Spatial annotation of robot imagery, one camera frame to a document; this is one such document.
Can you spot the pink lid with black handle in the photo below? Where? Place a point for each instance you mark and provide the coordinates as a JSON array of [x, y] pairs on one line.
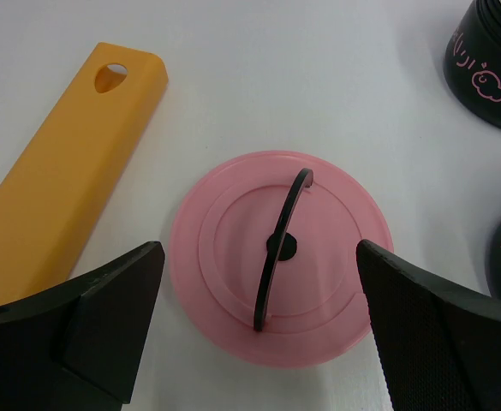
[[316, 309]]

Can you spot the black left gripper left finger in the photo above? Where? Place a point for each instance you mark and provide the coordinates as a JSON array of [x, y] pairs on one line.
[[78, 345]]

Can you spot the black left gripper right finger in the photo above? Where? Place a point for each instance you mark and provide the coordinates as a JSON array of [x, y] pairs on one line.
[[439, 343]]

